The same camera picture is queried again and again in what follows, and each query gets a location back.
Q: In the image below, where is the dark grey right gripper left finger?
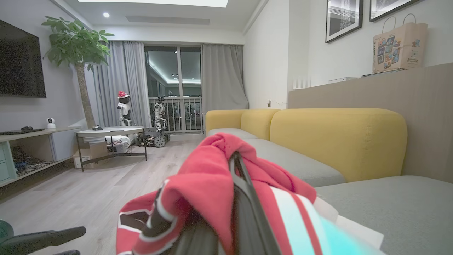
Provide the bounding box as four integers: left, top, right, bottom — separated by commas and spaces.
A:
169, 210, 231, 255

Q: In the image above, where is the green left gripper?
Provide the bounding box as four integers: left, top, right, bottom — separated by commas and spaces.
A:
0, 219, 87, 255

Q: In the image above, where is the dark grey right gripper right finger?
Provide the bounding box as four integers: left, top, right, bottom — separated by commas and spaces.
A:
229, 151, 282, 255

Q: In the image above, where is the red basketball jersey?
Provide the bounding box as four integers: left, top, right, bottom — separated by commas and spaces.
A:
116, 133, 385, 255

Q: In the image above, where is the small grey sofa seat cushion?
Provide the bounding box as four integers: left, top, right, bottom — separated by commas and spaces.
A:
207, 127, 258, 141

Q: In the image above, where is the wide yellow sofa backrest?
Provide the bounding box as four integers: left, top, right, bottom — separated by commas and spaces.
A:
270, 108, 408, 183

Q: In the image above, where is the cardboard box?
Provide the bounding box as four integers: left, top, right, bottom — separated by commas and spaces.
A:
73, 141, 110, 169

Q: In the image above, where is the television cabinet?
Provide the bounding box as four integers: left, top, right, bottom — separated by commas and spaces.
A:
0, 126, 82, 188

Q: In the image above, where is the wheeled rover base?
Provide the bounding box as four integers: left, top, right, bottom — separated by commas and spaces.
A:
137, 127, 171, 148

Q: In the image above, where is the round white coffee table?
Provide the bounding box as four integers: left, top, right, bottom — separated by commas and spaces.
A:
75, 126, 148, 172

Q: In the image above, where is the white humanoid robot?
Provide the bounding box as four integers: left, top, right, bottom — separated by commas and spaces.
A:
153, 96, 168, 132

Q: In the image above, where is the white router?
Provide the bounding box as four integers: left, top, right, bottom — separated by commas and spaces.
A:
293, 75, 312, 90

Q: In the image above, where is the grey curtain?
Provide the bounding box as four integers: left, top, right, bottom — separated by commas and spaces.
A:
85, 40, 152, 128
201, 44, 249, 114

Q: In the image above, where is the robot with santa hat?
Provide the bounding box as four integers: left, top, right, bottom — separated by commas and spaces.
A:
116, 91, 134, 127

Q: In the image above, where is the flat white box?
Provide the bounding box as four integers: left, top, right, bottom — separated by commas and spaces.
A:
328, 76, 360, 84

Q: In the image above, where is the glass balcony door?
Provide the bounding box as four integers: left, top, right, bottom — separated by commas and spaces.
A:
144, 45, 204, 135

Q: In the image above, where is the wooden partition ledge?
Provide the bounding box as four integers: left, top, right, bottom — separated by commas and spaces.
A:
287, 63, 453, 184

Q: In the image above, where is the green potted tree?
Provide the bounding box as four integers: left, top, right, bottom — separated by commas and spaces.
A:
41, 16, 116, 129

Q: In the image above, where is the brown paper shopping bag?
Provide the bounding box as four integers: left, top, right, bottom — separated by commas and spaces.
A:
372, 13, 429, 74

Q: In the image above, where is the black wall television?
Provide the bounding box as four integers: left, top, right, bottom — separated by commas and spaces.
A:
0, 19, 47, 99

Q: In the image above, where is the black framed wall picture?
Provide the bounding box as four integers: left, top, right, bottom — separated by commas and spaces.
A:
369, 0, 422, 23
325, 0, 364, 44

